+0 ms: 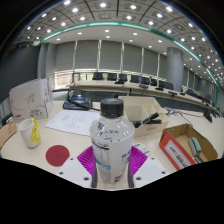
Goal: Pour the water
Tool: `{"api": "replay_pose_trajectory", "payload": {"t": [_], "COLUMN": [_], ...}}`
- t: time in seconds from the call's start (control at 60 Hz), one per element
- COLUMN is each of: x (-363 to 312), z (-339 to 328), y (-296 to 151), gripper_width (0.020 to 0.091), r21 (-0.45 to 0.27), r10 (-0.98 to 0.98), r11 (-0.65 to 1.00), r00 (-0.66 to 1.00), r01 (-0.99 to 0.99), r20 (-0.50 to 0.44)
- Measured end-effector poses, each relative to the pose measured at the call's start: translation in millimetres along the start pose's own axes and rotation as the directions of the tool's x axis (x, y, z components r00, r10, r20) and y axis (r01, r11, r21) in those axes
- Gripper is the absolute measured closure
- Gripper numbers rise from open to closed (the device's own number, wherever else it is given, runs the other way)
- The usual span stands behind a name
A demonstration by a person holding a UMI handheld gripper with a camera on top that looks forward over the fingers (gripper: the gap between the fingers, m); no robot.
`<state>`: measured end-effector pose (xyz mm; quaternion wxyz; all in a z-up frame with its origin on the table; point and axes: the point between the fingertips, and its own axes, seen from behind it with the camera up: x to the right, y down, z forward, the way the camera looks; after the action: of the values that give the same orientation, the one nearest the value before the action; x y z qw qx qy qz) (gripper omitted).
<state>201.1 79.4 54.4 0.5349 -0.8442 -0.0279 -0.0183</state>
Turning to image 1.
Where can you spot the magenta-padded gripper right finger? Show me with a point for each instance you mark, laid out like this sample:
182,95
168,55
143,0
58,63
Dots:
138,160

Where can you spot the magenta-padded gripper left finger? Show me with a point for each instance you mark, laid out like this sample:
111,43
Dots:
85,158

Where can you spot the clear plastic water bottle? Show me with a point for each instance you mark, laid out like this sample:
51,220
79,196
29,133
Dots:
111,146

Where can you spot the flat round red coaster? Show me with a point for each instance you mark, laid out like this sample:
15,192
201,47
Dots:
57,155

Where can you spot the red-sided open cardboard box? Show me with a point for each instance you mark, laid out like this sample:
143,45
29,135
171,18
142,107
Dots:
175,151

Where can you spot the printed white paper sheet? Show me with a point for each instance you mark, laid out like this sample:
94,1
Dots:
71,121

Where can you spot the beige open divided box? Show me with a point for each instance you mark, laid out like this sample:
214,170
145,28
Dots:
141,105

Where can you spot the grey-green eraser block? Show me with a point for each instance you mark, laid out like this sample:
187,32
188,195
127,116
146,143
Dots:
195,146

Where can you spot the white ceramic mug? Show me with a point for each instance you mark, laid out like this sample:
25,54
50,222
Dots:
28,133

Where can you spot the long curved conference desk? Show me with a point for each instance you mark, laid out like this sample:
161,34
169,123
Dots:
140,88

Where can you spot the white copy paper box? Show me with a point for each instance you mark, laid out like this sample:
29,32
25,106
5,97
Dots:
30,100

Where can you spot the row of black office chairs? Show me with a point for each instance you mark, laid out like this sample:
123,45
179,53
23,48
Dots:
135,79

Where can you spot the black desk microphone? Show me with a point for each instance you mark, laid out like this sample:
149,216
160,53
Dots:
207,116

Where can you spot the flat brown cardboard piece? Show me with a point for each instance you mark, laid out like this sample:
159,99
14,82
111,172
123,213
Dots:
6,133

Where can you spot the black power adapter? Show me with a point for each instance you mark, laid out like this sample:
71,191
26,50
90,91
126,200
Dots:
6,118

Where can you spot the ceiling lights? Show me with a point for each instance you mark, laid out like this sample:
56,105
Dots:
133,6

